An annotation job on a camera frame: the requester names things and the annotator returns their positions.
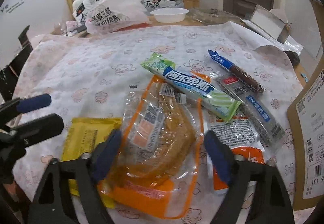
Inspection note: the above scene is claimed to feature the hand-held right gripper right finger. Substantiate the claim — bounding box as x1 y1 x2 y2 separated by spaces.
204 131 295 224

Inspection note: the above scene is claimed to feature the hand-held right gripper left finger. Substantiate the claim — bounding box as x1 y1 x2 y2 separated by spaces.
27 129 123 224

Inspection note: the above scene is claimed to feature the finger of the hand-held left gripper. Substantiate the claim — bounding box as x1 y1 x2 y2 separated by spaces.
0 93 52 125
0 113 65 181

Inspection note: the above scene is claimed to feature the white orange snack packet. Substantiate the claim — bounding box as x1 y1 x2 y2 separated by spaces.
202 109 266 195

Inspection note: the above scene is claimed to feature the clear grey sesame bar packet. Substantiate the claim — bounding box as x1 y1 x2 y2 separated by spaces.
211 72 286 148

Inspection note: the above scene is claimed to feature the orange clear snack packet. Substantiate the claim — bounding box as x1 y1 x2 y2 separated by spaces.
97 74 205 219

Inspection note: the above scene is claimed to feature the green white candy packet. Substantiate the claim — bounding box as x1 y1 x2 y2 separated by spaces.
140 52 241 123

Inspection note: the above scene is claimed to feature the brown cardboard box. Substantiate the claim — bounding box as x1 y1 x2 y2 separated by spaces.
287 0 324 210

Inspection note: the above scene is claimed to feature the blue chocolate bar packet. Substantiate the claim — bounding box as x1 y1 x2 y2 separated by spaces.
207 49 264 93

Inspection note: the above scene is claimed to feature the yellow snack packet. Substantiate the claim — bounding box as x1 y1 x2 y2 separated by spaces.
61 117 123 210

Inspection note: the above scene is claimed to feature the black chair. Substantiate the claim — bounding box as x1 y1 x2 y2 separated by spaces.
0 25 34 103

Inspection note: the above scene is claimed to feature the pink white plastic bag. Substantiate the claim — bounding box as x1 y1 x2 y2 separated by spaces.
54 20 88 37

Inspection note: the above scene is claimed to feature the white cushion red black mark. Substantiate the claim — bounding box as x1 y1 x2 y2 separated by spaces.
72 0 88 24

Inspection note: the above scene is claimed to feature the white printed plastic bag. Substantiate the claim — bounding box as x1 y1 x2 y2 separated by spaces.
85 0 152 35

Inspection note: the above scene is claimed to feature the crinkled silver plastic bag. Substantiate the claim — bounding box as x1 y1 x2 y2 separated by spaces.
282 39 304 53

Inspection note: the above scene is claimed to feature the clear plastic wrap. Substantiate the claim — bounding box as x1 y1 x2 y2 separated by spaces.
189 7 241 25

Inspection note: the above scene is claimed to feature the open white cardboard box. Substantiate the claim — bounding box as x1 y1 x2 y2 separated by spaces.
240 4 291 43

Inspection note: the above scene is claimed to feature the white plastic bowl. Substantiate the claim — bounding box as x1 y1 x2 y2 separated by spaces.
150 8 190 23

